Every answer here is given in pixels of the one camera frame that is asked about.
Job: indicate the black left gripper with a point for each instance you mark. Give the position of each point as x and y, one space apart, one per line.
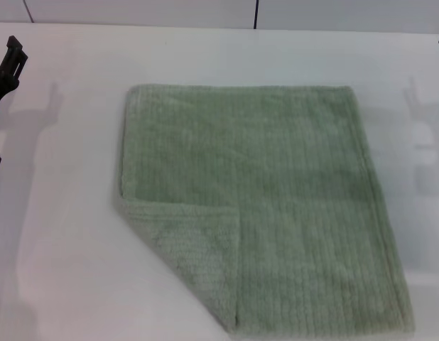
2 89

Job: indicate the green ribbed towel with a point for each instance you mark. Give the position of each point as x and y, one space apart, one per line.
262 199

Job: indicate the dark vertical background post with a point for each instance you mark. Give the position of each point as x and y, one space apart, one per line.
255 14

